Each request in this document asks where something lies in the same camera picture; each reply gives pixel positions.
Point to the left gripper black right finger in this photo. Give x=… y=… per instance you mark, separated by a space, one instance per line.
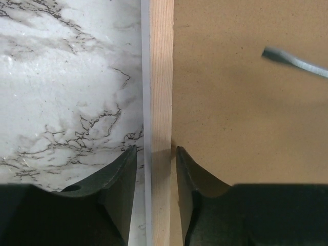
x=215 y=213

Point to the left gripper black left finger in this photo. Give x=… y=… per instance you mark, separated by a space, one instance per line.
x=94 y=211

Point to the white picture frame with photo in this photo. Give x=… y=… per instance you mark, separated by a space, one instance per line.
x=240 y=116

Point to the yellow black handled screwdriver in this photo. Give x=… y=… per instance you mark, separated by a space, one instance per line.
x=283 y=57

